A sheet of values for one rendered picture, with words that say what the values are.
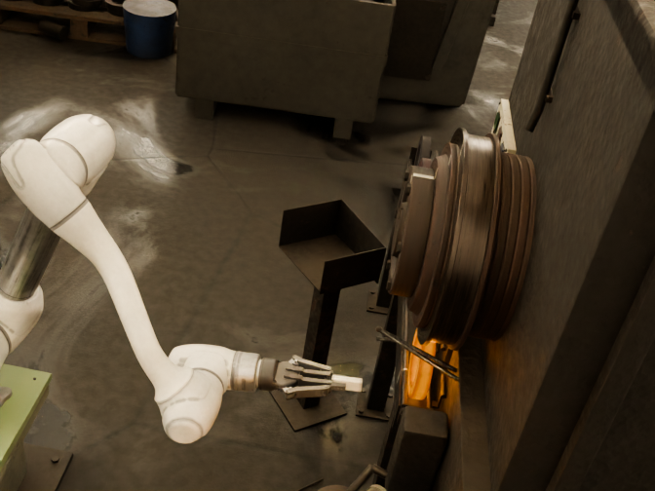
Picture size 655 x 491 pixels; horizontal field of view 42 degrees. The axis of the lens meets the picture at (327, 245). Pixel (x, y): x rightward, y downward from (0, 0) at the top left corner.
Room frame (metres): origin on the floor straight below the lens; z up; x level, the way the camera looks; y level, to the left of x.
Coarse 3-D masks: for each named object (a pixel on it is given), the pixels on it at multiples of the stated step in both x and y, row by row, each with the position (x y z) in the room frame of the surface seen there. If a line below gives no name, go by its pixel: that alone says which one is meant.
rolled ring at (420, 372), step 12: (420, 348) 1.46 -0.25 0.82; (432, 348) 1.45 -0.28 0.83; (420, 360) 1.43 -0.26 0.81; (408, 372) 1.53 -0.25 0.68; (420, 372) 1.41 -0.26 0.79; (432, 372) 1.42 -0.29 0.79; (408, 384) 1.48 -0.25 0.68; (420, 384) 1.40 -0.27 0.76; (408, 396) 1.45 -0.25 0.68; (420, 396) 1.41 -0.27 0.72
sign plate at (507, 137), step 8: (504, 104) 1.93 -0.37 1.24; (504, 112) 1.89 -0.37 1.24; (504, 120) 1.85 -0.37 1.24; (504, 128) 1.82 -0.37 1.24; (512, 128) 1.81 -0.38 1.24; (504, 136) 1.79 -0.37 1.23; (512, 136) 1.77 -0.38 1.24; (504, 144) 1.76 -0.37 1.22; (512, 144) 1.73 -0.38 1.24; (504, 152) 1.73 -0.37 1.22; (512, 152) 1.71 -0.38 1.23
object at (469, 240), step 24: (480, 144) 1.52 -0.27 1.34; (480, 168) 1.44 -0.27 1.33; (480, 192) 1.38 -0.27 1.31; (456, 216) 1.34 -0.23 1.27; (480, 216) 1.34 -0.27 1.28; (456, 240) 1.30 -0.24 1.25; (480, 240) 1.31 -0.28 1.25; (456, 264) 1.29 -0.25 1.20; (480, 264) 1.29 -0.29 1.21; (456, 288) 1.28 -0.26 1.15; (456, 312) 1.27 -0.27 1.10; (432, 336) 1.28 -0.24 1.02; (456, 336) 1.29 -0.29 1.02
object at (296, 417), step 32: (288, 224) 2.09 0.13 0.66; (320, 224) 2.15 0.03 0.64; (352, 224) 2.12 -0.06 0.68; (288, 256) 2.02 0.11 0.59; (320, 256) 2.04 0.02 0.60; (352, 256) 1.91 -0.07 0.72; (384, 256) 1.98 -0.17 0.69; (320, 288) 1.86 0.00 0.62; (320, 320) 1.97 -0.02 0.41; (320, 352) 1.98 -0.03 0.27; (288, 416) 1.92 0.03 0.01; (320, 416) 1.95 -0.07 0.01
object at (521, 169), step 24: (504, 168) 1.48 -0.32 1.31; (528, 168) 1.50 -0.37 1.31; (504, 192) 1.42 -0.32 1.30; (528, 192) 1.43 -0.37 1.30; (504, 216) 1.37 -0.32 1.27; (528, 216) 1.38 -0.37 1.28; (504, 240) 1.34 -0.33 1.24; (528, 240) 1.35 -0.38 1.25; (504, 264) 1.32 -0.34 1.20; (480, 288) 1.27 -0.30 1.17; (504, 288) 1.30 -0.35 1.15; (480, 312) 1.30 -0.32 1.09; (504, 312) 1.30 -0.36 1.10; (480, 336) 1.34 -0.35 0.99
